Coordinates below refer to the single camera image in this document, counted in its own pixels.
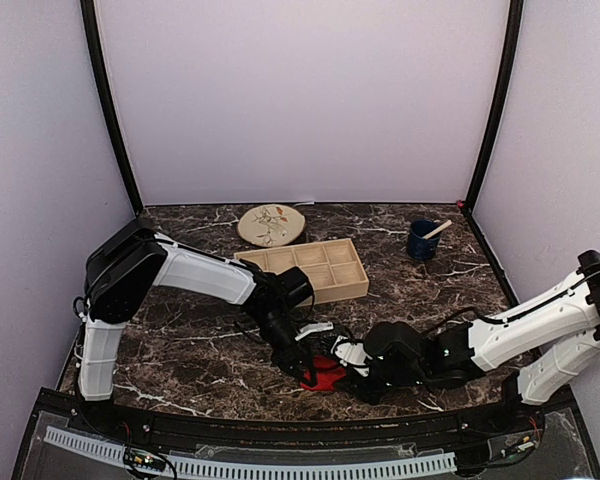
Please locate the right black frame post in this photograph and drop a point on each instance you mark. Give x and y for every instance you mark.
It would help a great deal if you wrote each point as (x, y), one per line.
(506, 65)

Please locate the dark blue mug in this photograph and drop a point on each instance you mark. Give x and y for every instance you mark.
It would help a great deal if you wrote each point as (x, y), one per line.
(419, 248)

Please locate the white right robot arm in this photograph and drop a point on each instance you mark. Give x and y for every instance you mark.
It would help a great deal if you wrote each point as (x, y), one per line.
(567, 317)

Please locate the floral ceramic plate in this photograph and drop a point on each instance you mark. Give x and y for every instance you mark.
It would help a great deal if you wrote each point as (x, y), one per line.
(271, 225)

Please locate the black front rail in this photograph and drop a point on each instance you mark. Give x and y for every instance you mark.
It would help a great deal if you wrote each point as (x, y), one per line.
(170, 430)

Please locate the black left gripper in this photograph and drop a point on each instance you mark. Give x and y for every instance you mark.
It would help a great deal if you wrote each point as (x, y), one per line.
(289, 358)

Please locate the wooden compartment tray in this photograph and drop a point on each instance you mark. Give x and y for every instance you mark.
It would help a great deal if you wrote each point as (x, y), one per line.
(333, 267)

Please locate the red sock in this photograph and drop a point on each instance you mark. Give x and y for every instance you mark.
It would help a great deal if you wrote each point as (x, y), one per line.
(328, 373)

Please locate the white slotted cable duct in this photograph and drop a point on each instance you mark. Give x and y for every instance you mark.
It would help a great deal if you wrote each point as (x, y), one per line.
(145, 465)

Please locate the black frame post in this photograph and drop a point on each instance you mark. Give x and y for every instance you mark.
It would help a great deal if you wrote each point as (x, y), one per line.
(108, 109)
(506, 65)

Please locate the left black frame post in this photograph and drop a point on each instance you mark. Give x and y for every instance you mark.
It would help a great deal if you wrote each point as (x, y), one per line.
(108, 109)

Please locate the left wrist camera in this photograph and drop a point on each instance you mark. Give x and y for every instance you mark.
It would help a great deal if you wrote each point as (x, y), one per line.
(313, 328)

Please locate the wooden stick in mug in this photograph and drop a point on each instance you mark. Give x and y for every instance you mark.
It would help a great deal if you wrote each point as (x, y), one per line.
(436, 231)

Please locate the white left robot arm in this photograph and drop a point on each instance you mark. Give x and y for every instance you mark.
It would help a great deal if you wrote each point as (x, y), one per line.
(120, 273)

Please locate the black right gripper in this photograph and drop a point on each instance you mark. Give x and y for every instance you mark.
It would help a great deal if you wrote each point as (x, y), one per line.
(367, 395)

